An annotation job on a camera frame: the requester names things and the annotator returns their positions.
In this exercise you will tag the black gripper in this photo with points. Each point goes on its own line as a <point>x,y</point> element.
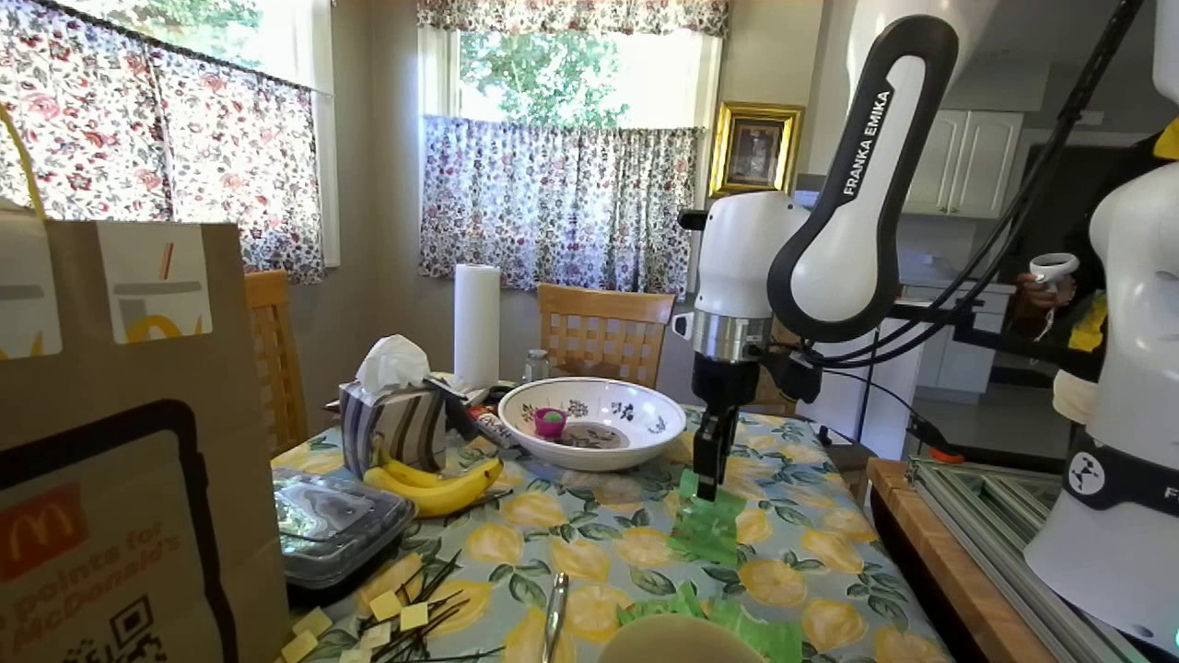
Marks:
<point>729,384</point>

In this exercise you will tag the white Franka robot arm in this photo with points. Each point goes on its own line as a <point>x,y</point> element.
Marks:
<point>740,258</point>

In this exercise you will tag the white floral bowl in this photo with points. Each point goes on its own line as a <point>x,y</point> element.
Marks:
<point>638,447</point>

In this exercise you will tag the small grey packet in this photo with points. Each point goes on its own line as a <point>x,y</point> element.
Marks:
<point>594,433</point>

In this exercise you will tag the lemon print tablecloth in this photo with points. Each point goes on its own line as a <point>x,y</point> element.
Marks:
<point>567,515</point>

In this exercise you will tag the small pink item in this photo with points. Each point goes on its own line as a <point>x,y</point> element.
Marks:
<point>552,423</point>

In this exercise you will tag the white base cabinet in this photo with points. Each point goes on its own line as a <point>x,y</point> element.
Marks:
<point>885,410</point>

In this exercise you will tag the small glass shaker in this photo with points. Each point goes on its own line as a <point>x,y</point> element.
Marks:
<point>536,366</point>

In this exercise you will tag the black red marker pen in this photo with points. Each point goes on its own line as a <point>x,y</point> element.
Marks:
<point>498,433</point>

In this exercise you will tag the metal spoon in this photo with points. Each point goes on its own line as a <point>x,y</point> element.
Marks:
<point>555,610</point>

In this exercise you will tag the wooden board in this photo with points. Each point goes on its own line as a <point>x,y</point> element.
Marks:
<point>944,553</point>

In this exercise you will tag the large yellow banana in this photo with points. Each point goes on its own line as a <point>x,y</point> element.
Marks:
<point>449,496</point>

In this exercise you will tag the white paper towel roll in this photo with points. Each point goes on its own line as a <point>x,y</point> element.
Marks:
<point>478,324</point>

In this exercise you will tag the floral cafe curtain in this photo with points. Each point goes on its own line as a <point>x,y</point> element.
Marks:
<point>555,205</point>

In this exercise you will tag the small yellow banana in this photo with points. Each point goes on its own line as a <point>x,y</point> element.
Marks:
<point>409,474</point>

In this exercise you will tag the gold framed picture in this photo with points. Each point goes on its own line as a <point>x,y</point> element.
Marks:
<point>757,152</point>

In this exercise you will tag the striped tissue box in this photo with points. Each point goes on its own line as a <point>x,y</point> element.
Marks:
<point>398,428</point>

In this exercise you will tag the white tissue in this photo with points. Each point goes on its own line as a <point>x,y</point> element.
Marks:
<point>392,361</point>

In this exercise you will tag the small yellow square block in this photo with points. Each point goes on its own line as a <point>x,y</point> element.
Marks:
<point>384,606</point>
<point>415,616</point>
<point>310,620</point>
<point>374,635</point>
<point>299,647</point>

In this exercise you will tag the black plastic food container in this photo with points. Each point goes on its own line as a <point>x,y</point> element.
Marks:
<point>334,526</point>

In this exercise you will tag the white framed window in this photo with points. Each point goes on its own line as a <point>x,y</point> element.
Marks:
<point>576,80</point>

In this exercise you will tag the floral curtain valance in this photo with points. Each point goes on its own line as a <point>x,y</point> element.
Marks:
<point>567,16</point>

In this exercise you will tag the brown McDonald's paper bag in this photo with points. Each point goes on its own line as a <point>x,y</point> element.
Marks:
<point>234,405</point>

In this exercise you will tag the wide floral curtain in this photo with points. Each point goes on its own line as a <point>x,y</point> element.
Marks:
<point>161,132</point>

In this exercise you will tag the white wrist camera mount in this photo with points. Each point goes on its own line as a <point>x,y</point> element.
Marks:
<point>682,324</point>

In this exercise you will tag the black stereo camera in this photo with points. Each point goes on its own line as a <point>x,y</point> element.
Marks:
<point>691,223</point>

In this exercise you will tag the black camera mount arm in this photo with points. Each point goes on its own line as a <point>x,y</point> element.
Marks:
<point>972,323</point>

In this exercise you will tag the aluminium rail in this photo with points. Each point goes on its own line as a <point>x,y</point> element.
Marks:
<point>1017,553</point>

